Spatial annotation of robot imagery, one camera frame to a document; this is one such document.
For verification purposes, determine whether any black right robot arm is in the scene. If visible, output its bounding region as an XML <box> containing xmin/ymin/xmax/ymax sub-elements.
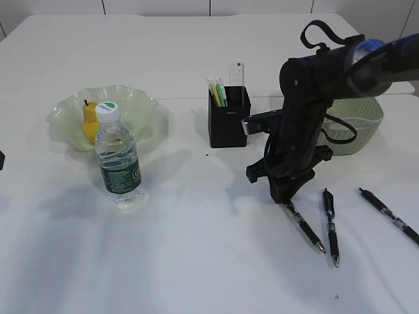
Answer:
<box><xmin>242</xmin><ymin>20</ymin><xmax>418</xmax><ymax>204</ymax></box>

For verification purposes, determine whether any clear plastic water bottle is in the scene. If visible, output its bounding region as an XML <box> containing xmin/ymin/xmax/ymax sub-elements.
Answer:
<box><xmin>95</xmin><ymin>101</ymin><xmax>147</xmax><ymax>211</ymax></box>

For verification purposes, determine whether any yellow pear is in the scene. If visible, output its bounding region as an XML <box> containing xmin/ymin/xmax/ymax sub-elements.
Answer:
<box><xmin>82</xmin><ymin>99</ymin><xmax>99</xmax><ymax>144</ymax></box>

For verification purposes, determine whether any green woven plastic basket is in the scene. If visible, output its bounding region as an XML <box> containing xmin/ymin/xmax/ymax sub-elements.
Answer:
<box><xmin>316</xmin><ymin>97</ymin><xmax>385</xmax><ymax>156</ymax></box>

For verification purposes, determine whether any yellow utility knife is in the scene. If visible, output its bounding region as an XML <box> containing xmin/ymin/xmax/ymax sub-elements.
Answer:
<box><xmin>206</xmin><ymin>78</ymin><xmax>221</xmax><ymax>107</ymax></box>

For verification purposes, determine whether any clear plastic ruler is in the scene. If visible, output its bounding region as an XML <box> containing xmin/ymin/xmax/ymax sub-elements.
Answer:
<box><xmin>229</xmin><ymin>62</ymin><xmax>245</xmax><ymax>86</ymax></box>

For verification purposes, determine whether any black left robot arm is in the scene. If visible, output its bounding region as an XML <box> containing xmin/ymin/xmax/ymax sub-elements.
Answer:
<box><xmin>0</xmin><ymin>151</ymin><xmax>5</xmax><ymax>171</ymax></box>

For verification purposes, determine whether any black pen crossing ruler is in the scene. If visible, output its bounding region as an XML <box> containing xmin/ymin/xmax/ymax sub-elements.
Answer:
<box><xmin>283</xmin><ymin>200</ymin><xmax>326</xmax><ymax>253</ymax></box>

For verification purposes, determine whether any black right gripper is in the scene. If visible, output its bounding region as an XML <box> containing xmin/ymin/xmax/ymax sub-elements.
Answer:
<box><xmin>246</xmin><ymin>110</ymin><xmax>333</xmax><ymax>203</ymax></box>

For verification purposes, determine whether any black pen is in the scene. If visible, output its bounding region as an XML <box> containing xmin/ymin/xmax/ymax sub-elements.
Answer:
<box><xmin>322</xmin><ymin>188</ymin><xmax>340</xmax><ymax>268</ymax></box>
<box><xmin>358</xmin><ymin>188</ymin><xmax>418</xmax><ymax>245</ymax></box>

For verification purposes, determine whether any teal utility knife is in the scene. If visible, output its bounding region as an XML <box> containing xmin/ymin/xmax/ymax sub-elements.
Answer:
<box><xmin>215</xmin><ymin>77</ymin><xmax>228</xmax><ymax>107</ymax></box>

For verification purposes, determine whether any green wavy glass plate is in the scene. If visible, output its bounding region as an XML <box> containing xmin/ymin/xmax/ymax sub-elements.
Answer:
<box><xmin>46</xmin><ymin>84</ymin><xmax>158</xmax><ymax>152</ymax></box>

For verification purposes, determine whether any black square pen holder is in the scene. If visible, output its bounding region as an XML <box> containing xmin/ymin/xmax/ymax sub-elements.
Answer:
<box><xmin>208</xmin><ymin>86</ymin><xmax>251</xmax><ymax>148</ymax></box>

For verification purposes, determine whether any blue grey wrist camera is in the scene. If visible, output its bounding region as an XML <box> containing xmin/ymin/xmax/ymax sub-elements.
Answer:
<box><xmin>242</xmin><ymin>109</ymin><xmax>282</xmax><ymax>135</ymax></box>

